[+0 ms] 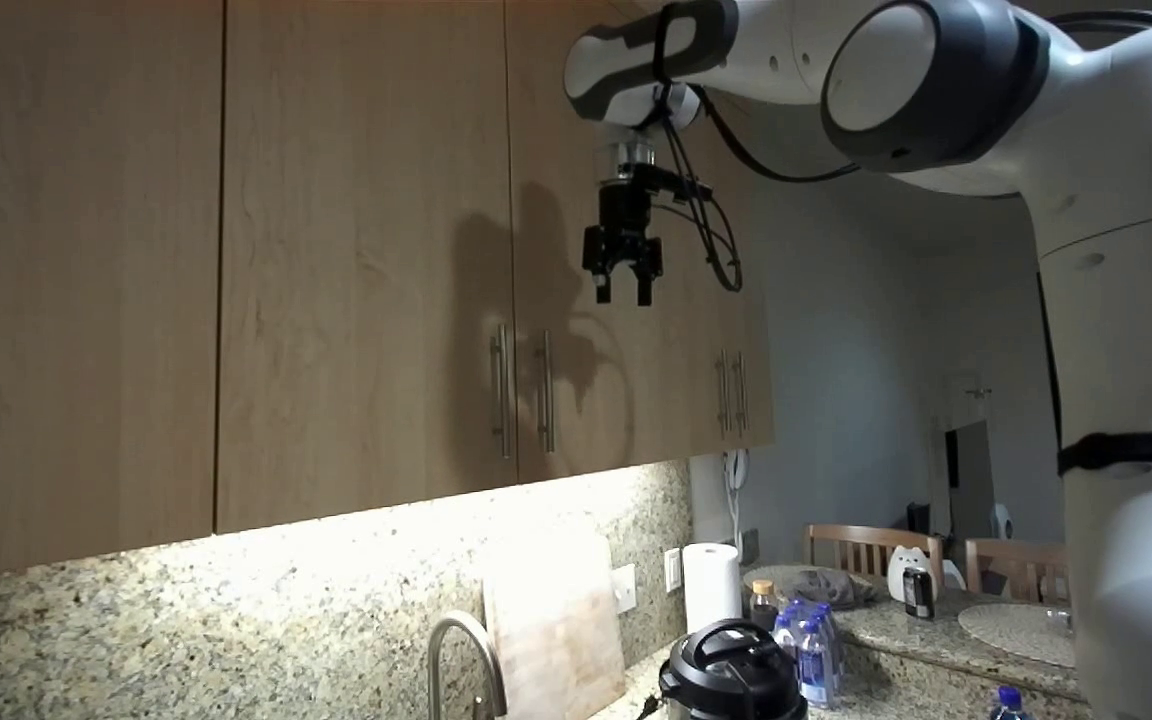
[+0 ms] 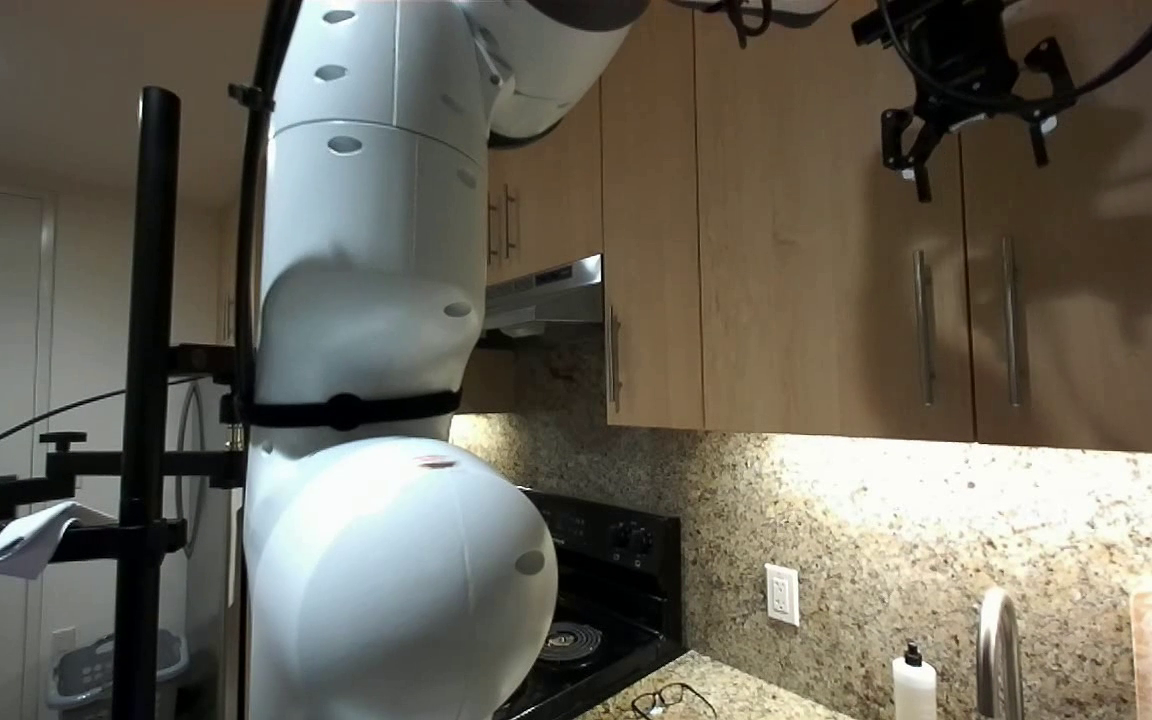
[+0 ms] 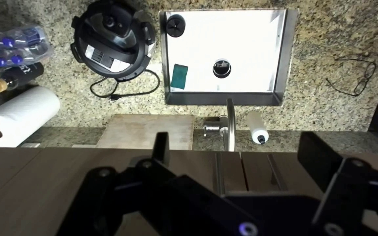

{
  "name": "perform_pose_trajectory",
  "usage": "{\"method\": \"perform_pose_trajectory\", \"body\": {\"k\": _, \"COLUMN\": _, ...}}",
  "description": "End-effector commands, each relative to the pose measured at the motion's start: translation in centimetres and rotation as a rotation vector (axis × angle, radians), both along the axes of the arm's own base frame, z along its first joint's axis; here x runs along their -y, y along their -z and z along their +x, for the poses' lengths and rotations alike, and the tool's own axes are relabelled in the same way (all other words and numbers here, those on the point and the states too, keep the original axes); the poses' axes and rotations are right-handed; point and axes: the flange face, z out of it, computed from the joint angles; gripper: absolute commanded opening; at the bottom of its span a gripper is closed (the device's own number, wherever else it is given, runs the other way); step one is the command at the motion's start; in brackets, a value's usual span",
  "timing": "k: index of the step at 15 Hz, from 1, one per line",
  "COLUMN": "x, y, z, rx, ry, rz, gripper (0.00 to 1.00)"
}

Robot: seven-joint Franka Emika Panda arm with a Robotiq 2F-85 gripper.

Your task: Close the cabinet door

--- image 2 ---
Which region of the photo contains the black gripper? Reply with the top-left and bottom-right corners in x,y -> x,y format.
877,0 -> 1080,209

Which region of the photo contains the stainless steel range hood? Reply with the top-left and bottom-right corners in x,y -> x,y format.
479,252 -> 608,347

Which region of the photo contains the steel kitchen faucet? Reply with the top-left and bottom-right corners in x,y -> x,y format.
974,584 -> 1027,720

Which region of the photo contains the black kitchen stove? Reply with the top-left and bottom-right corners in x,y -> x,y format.
522,488 -> 690,720

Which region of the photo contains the white soap pump bottle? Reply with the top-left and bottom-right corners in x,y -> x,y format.
888,640 -> 941,720

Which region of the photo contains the clear glass tray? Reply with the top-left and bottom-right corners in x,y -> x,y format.
624,676 -> 725,720

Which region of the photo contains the white paper tag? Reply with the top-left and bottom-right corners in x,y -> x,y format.
0,495 -> 117,584

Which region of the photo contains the white laundry basket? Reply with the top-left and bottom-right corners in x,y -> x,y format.
46,623 -> 191,713

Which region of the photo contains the white wall outlet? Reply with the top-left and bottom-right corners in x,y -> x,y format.
760,559 -> 806,630

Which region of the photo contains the black camera stand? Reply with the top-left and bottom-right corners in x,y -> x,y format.
0,85 -> 252,720

